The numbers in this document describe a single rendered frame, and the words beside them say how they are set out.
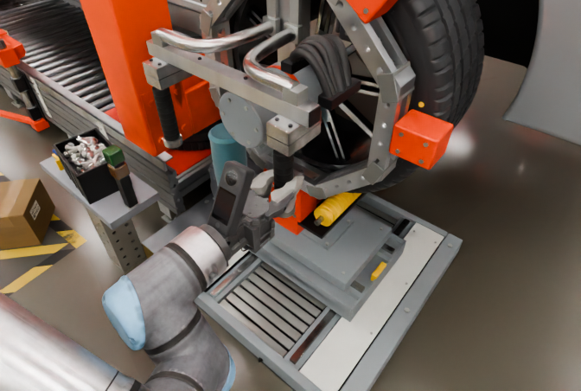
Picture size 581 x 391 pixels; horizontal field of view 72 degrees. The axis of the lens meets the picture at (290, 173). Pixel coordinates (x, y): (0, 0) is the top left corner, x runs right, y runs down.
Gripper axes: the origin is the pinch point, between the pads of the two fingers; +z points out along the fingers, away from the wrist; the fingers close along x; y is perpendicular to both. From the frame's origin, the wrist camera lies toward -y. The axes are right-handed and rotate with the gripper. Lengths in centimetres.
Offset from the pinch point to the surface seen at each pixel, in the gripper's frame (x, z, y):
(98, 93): -156, 35, 57
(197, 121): -60, 24, 27
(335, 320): 3, 19, 76
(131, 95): -63, 6, 10
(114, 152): -53, -8, 17
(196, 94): -60, 25, 17
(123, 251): -73, -10, 73
